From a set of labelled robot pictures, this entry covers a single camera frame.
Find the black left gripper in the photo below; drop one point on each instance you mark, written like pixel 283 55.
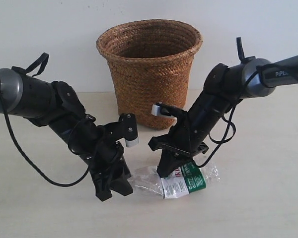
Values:
pixel 108 160

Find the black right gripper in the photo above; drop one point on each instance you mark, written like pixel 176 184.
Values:
pixel 186 137

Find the clear plastic bottle green label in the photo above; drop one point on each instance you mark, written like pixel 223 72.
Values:
pixel 183 181

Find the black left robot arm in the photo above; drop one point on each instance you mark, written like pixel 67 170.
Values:
pixel 56 105

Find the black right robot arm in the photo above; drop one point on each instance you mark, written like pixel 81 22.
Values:
pixel 223 89

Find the brown woven straw basket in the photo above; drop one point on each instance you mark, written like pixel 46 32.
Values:
pixel 150 61

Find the right wrist camera black silver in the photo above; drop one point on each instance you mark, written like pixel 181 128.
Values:
pixel 166 111

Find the wrist camera black silver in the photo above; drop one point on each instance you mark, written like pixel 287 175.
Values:
pixel 129 129
pixel 166 111

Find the left wrist camera black silver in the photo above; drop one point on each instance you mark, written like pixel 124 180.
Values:
pixel 129 129

